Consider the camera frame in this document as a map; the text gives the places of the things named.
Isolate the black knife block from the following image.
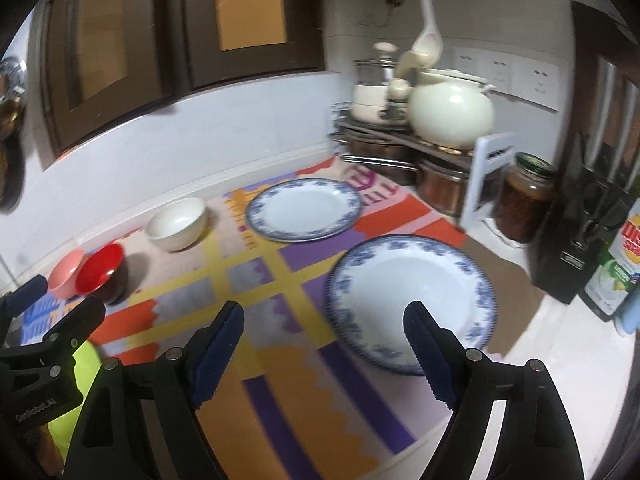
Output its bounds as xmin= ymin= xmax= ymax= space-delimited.
xmin=530 ymin=132 xmax=636 ymax=306

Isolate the glass jar with dark contents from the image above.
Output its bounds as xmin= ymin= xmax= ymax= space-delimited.
xmin=492 ymin=152 xmax=557 ymax=243

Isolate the dark steel pot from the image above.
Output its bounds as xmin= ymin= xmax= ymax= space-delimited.
xmin=344 ymin=135 xmax=420 ymax=187

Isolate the white wall socket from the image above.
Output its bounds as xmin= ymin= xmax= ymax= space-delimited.
xmin=452 ymin=47 xmax=482 ymax=80
xmin=477 ymin=55 xmax=517 ymax=95
xmin=519 ymin=57 xmax=562 ymax=112

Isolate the deep blue-rimmed white plate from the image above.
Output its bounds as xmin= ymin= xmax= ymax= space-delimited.
xmin=325 ymin=235 xmax=498 ymax=377

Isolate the flat blue-rimmed white plate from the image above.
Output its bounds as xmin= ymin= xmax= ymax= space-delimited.
xmin=245 ymin=178 xmax=363 ymax=242

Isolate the dish soap bottle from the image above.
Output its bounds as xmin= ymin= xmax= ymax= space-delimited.
xmin=582 ymin=207 xmax=640 ymax=323

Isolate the white bowl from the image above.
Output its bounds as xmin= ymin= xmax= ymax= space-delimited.
xmin=146 ymin=197 xmax=208 ymax=252

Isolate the dark wooden window frame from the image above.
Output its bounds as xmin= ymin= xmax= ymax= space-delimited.
xmin=40 ymin=0 xmax=326 ymax=157

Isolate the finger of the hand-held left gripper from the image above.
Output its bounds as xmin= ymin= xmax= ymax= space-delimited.
xmin=0 ymin=297 xmax=107 ymax=386
xmin=0 ymin=276 xmax=49 ymax=332

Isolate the hanging metal pan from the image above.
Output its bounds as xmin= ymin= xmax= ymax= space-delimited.
xmin=0 ymin=57 xmax=27 ymax=211

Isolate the pink bowl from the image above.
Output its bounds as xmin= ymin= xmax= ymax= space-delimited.
xmin=47 ymin=249 xmax=86 ymax=298

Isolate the cream ladle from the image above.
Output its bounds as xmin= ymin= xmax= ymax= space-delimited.
xmin=397 ymin=50 xmax=426 ymax=83

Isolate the red bowl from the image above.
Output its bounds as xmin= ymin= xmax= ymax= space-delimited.
xmin=75 ymin=243 xmax=130 ymax=305

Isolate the colourful patterned mat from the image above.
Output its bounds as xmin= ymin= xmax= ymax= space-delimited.
xmin=20 ymin=155 xmax=466 ymax=480

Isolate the white ladle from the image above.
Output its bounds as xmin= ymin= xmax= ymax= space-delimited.
xmin=412 ymin=0 xmax=444 ymax=68

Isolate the brown steel pot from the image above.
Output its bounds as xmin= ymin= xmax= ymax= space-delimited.
xmin=417 ymin=157 xmax=473 ymax=218

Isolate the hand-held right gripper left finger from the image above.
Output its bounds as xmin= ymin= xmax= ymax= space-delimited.
xmin=65 ymin=301 xmax=246 ymax=480

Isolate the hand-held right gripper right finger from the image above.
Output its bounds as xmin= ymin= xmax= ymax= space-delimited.
xmin=403 ymin=301 xmax=586 ymax=480

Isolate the yellow-green cloth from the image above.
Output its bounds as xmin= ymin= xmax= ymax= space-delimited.
xmin=47 ymin=340 xmax=115 ymax=456

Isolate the cream round pot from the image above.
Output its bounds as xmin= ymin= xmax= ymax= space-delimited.
xmin=409 ymin=67 xmax=496 ymax=148

